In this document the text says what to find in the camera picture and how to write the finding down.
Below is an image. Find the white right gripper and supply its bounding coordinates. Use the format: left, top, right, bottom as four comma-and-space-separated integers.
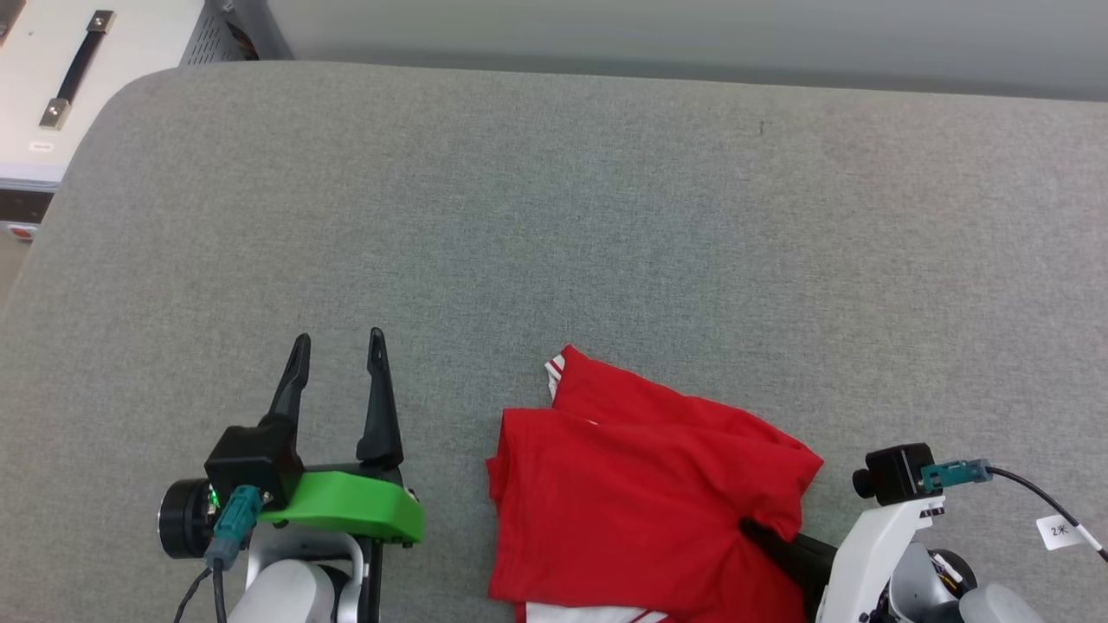
740, 496, 946, 623

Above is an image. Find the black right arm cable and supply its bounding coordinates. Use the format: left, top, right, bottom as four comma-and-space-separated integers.
920, 459, 1108, 563

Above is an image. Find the black cabinet handle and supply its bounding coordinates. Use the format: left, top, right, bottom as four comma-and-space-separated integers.
39, 10, 116, 131

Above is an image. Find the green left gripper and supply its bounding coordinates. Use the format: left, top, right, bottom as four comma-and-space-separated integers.
258, 327, 427, 546

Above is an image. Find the red basketball jersey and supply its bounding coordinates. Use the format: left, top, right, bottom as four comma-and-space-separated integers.
485, 344, 825, 623

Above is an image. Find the white cable label tag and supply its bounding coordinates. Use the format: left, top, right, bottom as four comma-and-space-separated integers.
1036, 512, 1085, 551

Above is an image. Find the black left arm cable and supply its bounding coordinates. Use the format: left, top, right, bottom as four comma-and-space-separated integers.
173, 485, 262, 623

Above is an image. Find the white cabinet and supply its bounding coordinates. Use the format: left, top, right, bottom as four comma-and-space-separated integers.
0, 0, 291, 228

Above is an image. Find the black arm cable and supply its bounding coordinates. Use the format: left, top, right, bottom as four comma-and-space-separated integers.
920, 459, 1108, 563
173, 485, 262, 623

